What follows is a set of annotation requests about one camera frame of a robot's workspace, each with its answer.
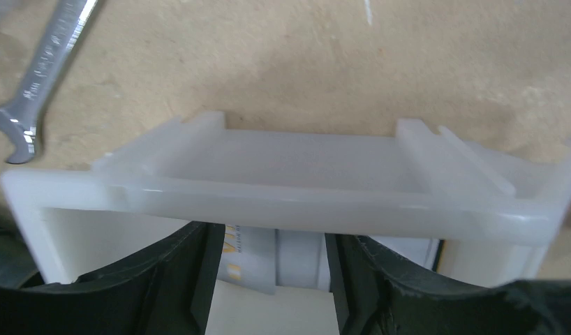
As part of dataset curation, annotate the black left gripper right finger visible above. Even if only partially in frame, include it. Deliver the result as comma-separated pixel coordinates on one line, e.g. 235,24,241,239
325,234,571,334

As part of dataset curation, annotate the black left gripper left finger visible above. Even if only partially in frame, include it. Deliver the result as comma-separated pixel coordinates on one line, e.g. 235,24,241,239
0,221,225,334

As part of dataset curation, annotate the white card with diamond print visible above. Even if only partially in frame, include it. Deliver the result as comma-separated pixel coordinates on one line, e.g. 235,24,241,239
217,225,276,295

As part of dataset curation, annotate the white plastic card box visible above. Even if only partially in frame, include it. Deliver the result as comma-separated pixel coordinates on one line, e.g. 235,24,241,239
0,110,571,335

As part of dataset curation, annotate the silver open-end wrench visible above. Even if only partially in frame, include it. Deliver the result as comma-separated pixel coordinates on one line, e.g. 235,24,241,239
0,0,100,165

